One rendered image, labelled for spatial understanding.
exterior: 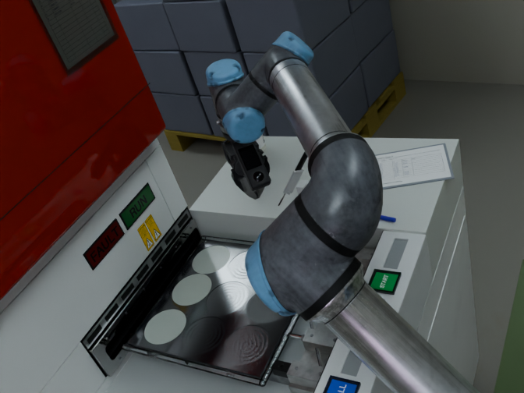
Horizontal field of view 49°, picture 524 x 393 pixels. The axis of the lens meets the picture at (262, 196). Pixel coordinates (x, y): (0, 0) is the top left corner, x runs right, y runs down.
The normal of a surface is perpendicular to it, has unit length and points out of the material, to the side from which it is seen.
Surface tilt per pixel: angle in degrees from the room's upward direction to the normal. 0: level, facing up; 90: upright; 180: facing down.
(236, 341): 0
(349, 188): 41
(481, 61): 90
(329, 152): 18
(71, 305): 90
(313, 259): 74
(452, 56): 90
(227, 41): 90
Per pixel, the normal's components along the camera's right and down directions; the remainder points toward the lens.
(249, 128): 0.28, 0.63
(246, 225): -0.42, 0.63
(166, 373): -0.27, -0.78
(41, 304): 0.87, 0.07
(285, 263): -0.38, 0.14
